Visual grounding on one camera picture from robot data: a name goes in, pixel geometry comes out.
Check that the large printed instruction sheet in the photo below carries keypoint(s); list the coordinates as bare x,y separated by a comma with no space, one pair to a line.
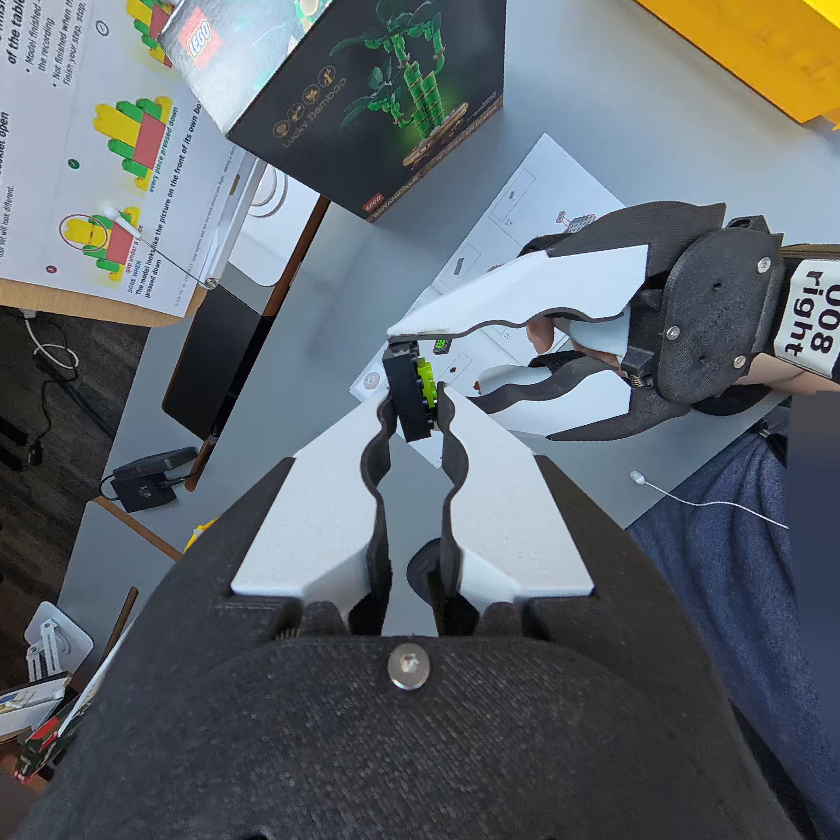
65,164

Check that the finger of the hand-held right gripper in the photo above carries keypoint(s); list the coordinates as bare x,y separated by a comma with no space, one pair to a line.
558,285
571,407

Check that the black power adapter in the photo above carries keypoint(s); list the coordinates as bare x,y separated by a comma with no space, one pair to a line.
148,479

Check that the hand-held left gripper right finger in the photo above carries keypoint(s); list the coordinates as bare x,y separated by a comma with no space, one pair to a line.
518,525

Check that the white metal stand base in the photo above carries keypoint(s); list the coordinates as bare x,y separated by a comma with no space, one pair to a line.
275,197

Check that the lime green toy brick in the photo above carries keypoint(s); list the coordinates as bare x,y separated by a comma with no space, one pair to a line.
428,384

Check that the person's blue clothing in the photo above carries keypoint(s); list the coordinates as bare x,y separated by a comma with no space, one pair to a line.
722,623

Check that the small toy set box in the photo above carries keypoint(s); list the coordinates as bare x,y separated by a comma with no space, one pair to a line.
46,735

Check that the wooden book stand board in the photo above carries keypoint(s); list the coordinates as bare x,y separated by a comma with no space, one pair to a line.
79,305

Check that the person's right hand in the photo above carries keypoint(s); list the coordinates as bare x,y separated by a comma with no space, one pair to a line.
541,334

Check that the white folding stand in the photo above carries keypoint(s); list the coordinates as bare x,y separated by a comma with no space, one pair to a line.
56,640

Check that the black bamboo toy set box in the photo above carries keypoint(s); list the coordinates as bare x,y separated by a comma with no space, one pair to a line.
367,98

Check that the black toy brick plate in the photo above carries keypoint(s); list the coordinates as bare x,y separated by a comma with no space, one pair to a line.
403,394

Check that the yellow plastic bin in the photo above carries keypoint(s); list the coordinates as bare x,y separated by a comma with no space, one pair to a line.
754,46

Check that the grey desk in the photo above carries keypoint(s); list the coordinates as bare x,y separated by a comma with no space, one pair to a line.
590,98

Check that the white building booklet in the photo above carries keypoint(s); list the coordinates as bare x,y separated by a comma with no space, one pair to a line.
499,216

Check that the black flat tablet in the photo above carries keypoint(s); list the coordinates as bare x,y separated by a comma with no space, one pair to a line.
216,361

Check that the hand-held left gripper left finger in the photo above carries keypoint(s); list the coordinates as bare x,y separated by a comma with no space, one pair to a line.
315,525

